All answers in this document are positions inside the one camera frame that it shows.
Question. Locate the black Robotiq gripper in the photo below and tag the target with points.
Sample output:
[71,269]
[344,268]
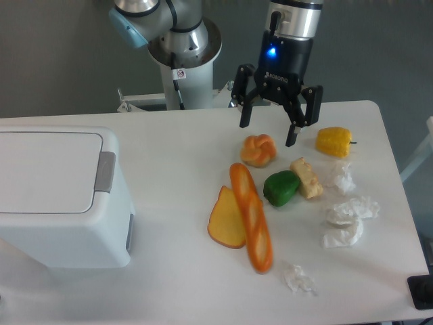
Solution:
[282,65]

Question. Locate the white push-lid trash can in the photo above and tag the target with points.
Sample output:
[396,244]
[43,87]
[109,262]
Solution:
[64,199]

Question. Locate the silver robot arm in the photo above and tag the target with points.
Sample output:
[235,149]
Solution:
[140,22]

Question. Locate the round knotted bread roll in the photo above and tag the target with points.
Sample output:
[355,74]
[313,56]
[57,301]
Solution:
[258,150]

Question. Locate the yellow bell pepper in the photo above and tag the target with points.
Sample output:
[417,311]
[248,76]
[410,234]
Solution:
[334,141]

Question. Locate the green bell pepper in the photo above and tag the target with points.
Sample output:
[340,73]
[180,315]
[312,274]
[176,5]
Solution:
[280,187]

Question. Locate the beige pastry bar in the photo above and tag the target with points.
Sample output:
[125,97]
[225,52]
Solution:
[309,183]

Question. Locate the crumpled white tissue upper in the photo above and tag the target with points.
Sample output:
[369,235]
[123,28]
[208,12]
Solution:
[340,178]

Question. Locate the yellow bread slice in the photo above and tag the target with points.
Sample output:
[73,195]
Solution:
[225,225]

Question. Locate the crumpled white tissue middle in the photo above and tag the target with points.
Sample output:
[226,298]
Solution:
[351,211]

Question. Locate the crumpled white tissue lower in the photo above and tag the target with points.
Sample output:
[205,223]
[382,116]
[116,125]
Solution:
[342,235]

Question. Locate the orange baguette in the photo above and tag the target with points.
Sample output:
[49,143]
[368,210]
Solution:
[258,240]

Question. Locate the small crumpled white tissue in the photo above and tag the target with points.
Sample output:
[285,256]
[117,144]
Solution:
[297,280]

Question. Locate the black device at edge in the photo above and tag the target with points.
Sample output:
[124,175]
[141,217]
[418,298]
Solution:
[420,288]

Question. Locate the white metal base frame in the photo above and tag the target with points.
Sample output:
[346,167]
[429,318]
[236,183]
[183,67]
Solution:
[157,102]

